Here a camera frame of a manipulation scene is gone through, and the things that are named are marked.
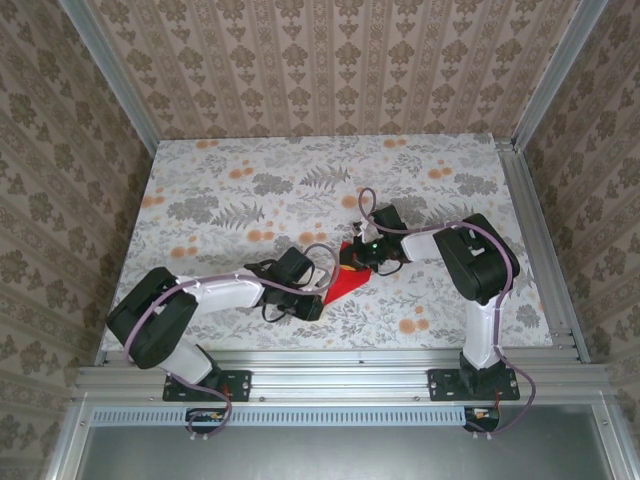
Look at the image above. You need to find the red square paper sheet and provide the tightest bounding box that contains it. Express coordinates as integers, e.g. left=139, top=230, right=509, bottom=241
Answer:
left=322, top=241, right=373, bottom=306

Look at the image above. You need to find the aluminium side rail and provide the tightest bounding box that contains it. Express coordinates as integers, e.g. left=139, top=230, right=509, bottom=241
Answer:
left=493, top=139, right=592, bottom=365

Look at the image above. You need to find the aluminium mounting rail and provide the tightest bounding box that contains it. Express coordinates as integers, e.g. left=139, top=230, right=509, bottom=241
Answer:
left=69, top=349, right=614, bottom=404

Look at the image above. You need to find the aluminium frame side bar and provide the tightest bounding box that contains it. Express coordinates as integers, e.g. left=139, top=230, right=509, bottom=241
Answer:
left=592, top=402, right=632, bottom=480
left=43, top=399, right=96, bottom=480

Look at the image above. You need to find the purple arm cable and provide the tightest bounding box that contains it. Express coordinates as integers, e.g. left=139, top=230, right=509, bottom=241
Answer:
left=358, top=187, right=537, bottom=442
left=122, top=243, right=337, bottom=444

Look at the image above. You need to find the black connector board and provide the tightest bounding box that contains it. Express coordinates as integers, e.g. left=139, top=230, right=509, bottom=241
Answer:
left=462, top=405, right=502, bottom=434
left=184, top=407, right=227, bottom=435

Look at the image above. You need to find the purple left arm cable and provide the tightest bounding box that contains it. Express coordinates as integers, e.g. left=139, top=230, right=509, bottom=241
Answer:
left=122, top=243, right=337, bottom=444

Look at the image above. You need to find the aluminium frame post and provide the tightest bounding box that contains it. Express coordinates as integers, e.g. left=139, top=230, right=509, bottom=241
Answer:
left=510, top=0, right=610, bottom=151
left=58, top=0, right=164, bottom=156

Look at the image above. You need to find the grey metal sheet panel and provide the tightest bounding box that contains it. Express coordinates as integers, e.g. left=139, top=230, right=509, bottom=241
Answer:
left=74, top=424, right=619, bottom=480

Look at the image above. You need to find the floral patterned table mat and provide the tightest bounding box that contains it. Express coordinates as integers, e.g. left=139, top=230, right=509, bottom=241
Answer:
left=101, top=133, right=556, bottom=351

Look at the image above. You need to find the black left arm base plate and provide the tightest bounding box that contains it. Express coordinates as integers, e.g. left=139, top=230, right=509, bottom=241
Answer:
left=162, top=368, right=252, bottom=403

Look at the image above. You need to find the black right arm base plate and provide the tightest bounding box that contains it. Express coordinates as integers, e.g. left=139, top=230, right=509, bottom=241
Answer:
left=428, top=367, right=521, bottom=402

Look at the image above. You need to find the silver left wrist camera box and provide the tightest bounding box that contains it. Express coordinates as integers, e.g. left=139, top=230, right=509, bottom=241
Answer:
left=305, top=268, right=334, bottom=290

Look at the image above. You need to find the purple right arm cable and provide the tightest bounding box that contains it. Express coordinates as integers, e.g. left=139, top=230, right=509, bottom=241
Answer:
left=358, top=187, right=537, bottom=442

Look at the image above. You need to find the grey slotted cable duct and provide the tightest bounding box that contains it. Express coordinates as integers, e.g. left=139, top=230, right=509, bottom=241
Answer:
left=92, top=405, right=501, bottom=427

